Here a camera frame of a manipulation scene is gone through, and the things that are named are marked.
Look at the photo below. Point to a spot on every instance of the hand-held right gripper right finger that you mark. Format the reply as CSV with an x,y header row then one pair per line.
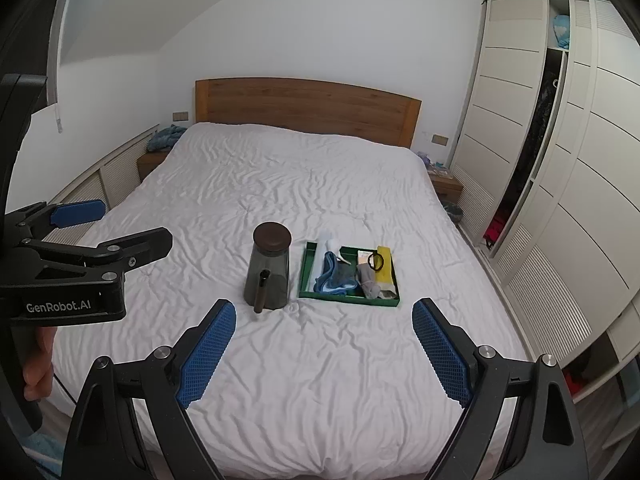
x,y
442,350

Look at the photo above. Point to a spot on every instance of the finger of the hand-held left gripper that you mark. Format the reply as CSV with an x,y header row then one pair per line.
x,y
130,247
77,212

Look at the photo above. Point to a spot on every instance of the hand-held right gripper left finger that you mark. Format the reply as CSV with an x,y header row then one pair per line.
x,y
207,355

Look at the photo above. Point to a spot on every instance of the yellow cloth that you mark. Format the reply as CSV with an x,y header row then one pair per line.
x,y
385,277

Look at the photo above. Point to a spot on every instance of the grey sock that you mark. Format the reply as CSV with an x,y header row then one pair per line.
x,y
367,282

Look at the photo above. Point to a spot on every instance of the orange tissue packet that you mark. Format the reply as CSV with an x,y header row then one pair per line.
x,y
362,256

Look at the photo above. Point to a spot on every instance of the green tray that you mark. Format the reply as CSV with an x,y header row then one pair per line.
x,y
350,252

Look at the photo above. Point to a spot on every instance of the blue cloth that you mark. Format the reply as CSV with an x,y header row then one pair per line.
x,y
325,275
167,137

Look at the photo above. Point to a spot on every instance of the long white strip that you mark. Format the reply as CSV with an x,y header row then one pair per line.
x,y
322,247

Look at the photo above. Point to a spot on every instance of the person's left hand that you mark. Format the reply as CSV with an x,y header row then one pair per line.
x,y
40,360

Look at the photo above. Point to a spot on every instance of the wooden nightstand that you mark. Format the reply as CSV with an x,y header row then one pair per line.
x,y
445,186
150,161

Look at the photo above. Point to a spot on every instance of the grey glass jar brown lid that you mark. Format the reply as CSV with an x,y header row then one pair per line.
x,y
267,270

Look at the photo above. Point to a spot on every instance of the blue crumpled cloth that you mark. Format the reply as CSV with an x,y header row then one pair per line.
x,y
167,137

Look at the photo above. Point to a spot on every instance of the red clothes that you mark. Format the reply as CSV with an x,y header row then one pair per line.
x,y
495,227

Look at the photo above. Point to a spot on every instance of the dark waste bin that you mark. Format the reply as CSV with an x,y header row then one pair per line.
x,y
452,212

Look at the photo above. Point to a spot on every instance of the red cloth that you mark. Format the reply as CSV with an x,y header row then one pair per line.
x,y
577,380

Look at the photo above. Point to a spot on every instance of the blue fluffy rug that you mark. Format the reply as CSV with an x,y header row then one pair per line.
x,y
42,452

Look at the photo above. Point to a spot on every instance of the white bed duvet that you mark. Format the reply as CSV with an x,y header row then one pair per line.
x,y
300,185

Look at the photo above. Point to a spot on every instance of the small items on nightstand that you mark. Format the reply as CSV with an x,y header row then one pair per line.
x,y
431,161

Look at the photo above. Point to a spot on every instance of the window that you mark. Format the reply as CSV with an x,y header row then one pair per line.
x,y
55,20

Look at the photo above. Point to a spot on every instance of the white wardrobe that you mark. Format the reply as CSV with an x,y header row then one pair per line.
x,y
575,185

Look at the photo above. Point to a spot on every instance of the wooden headboard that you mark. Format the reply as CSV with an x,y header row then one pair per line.
x,y
300,105

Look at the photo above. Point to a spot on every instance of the light blue bag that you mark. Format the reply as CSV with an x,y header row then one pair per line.
x,y
561,30

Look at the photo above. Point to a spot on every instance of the white louvered wall cabinet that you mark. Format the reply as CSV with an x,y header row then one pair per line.
x,y
120,175

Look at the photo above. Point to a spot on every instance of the wall switch plate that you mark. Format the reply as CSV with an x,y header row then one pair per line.
x,y
180,116
439,139

